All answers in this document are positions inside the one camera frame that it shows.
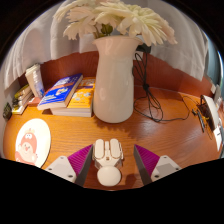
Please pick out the white slanted device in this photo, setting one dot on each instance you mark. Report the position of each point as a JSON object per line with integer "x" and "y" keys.
{"x": 211, "y": 111}

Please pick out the black pen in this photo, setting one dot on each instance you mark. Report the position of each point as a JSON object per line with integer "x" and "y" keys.
{"x": 200, "y": 120}

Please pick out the white pink cartoon mouse pad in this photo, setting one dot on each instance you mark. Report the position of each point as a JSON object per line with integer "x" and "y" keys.
{"x": 33, "y": 140}

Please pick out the white curtain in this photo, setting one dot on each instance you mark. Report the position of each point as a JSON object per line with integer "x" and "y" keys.
{"x": 40, "y": 43}

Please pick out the thin red-brown book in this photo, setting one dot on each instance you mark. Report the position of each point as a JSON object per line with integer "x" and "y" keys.
{"x": 34, "y": 101}

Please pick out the white paper card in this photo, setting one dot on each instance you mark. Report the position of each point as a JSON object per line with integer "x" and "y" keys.
{"x": 218, "y": 138}

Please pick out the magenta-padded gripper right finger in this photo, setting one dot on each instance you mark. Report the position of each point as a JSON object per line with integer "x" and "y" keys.
{"x": 166, "y": 166}

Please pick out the small clear spray bottle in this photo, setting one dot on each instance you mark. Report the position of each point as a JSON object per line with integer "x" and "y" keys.
{"x": 39, "y": 88}

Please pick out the yellow black book stack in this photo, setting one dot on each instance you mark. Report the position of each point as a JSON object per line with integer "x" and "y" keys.
{"x": 22, "y": 96}

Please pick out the white computer mouse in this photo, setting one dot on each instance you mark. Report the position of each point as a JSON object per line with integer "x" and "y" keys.
{"x": 108, "y": 175}

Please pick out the white tumbler cup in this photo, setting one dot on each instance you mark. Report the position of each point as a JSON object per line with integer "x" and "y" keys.
{"x": 31, "y": 77}

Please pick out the white ceramic vase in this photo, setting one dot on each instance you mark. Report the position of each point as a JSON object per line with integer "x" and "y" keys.
{"x": 113, "y": 86}

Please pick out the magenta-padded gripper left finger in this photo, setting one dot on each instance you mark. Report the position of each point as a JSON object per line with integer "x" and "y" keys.
{"x": 61, "y": 167}

